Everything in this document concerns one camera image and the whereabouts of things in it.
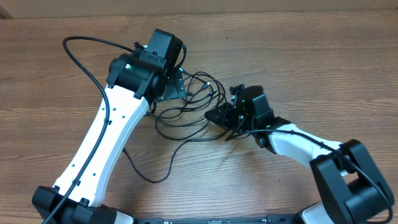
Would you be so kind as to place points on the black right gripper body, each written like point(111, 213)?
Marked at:
point(230, 117)

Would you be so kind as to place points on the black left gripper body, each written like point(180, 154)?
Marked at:
point(175, 88)

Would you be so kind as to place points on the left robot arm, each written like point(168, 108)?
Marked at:
point(136, 79)

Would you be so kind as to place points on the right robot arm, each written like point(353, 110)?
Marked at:
point(351, 187)

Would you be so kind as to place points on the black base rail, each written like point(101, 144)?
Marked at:
point(268, 219)

